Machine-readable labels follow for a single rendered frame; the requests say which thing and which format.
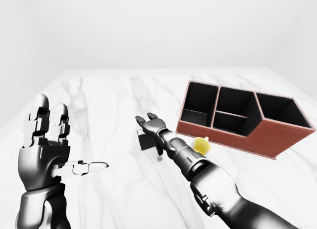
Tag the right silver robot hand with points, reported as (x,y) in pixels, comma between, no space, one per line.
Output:
(153,126)

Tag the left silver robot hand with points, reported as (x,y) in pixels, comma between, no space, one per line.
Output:
(37,159)

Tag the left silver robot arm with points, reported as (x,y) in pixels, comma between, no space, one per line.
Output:
(39,206)

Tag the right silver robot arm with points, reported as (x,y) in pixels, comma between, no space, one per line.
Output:
(208,179)

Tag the red-brown desk caddy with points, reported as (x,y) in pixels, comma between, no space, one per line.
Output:
(262,137)

